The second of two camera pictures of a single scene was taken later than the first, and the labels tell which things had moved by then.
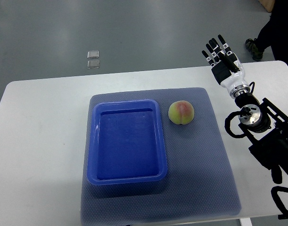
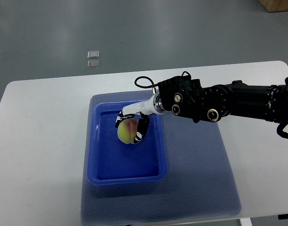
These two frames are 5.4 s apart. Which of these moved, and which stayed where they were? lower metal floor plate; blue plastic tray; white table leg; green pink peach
Moved: green pink peach
Stayed: white table leg; blue plastic tray; lower metal floor plate
